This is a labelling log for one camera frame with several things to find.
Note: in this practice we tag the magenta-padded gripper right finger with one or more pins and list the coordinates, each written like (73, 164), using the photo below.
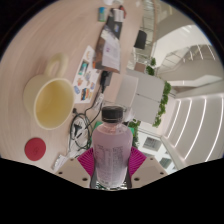
(148, 170)

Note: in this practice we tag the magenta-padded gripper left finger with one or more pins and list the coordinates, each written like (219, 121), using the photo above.
(71, 171)

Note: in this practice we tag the purple drink bottle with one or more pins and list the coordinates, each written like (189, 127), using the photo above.
(111, 150)

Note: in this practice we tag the white paper card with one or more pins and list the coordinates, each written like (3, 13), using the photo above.
(60, 161)

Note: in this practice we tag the flat round red coaster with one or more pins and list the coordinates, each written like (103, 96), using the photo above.
(35, 149)

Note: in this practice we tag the cream yellow mug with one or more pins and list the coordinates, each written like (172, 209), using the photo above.
(51, 103)

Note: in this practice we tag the white cabinet topped with plants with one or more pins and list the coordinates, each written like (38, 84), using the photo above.
(148, 96)

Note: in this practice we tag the colourful sticker sheet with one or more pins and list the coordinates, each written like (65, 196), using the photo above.
(85, 78)

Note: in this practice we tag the black power adapter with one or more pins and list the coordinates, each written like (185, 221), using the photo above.
(106, 80)

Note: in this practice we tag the green plant in brown planter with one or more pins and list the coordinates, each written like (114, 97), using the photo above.
(149, 70)

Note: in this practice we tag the green plant in white planter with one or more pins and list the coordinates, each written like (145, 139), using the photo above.
(152, 61)

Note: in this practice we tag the open paper booklet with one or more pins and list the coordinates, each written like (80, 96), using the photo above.
(110, 51)

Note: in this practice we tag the black office chair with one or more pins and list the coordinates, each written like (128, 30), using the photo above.
(140, 39)

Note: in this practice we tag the black notebook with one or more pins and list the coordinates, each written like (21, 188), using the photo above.
(115, 28)

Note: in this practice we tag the small teal box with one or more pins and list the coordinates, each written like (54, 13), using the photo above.
(102, 14)

